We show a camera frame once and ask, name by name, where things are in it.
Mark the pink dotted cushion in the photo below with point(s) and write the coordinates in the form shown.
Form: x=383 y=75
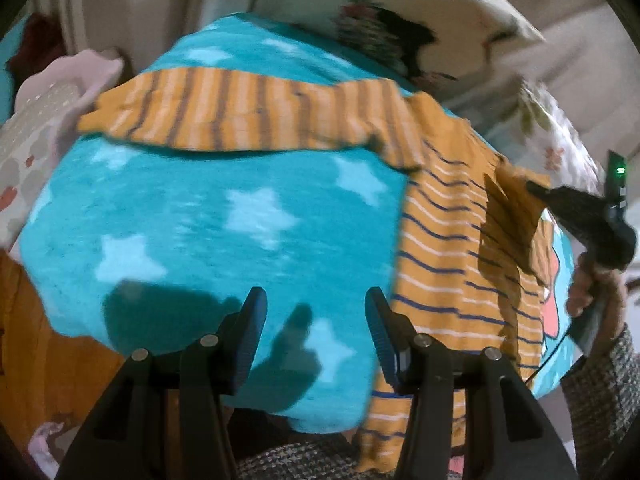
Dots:
x=43 y=128

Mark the grey tweed right sleeve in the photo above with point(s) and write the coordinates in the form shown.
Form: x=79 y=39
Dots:
x=602 y=396

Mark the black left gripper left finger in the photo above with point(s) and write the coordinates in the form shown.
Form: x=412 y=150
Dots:
x=161 y=416

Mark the turquoise cartoon fleece blanket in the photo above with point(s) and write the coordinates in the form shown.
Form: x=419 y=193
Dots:
x=210 y=239

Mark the dark red plush item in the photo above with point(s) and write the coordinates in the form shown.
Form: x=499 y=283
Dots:
x=41 y=43

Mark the white pillow with black figure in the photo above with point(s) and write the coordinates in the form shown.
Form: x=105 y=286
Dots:
x=432 y=43

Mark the grey tweed left sleeve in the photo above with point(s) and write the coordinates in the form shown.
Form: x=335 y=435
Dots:
x=330 y=457

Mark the person's right hand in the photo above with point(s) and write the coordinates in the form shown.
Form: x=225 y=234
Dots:
x=588 y=284

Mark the grey tweed sleeve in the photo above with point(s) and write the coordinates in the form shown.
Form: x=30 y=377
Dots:
x=330 y=457
x=602 y=396

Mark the white floral leaf pillow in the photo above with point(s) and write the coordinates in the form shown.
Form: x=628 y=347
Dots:
x=536 y=134

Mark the mustard striped knit sweater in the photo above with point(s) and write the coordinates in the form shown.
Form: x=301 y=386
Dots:
x=450 y=239

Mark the orange wooden furniture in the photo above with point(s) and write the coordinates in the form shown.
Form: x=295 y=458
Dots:
x=45 y=377

